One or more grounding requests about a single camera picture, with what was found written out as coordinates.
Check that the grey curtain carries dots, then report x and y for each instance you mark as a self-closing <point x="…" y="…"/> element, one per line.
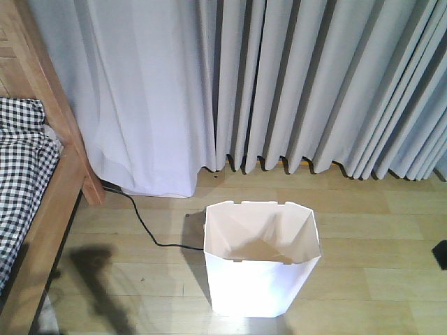
<point x="162" y="89"/>

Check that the white plastic trash bin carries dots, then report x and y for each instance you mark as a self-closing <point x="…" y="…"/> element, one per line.
<point x="258" y="256"/>

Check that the checkered pillow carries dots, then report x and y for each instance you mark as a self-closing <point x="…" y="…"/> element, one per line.
<point x="22" y="119"/>

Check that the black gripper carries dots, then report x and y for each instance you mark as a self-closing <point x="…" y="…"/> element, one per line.
<point x="440" y="254"/>

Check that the wooden bed frame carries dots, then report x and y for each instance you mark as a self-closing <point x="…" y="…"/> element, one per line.
<point x="27" y="72"/>

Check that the checkered bed sheet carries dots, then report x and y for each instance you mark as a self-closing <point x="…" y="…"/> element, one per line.
<point x="26" y="169"/>

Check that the grey round rug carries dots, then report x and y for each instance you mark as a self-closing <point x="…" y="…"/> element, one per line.
<point x="47" y="320"/>

